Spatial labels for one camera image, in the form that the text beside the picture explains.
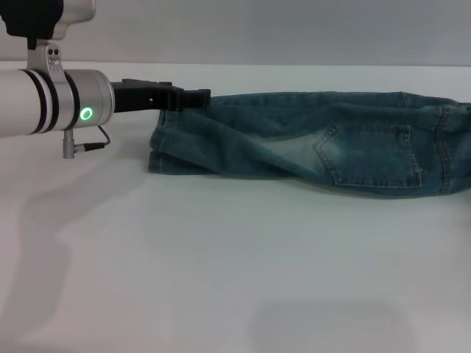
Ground blue denim shorts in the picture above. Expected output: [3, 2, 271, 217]
[146, 90, 471, 200]

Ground left arm cable with connector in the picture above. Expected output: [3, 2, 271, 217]
[61, 124, 111, 160]

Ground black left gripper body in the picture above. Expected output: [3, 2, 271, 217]
[110, 78, 178, 113]

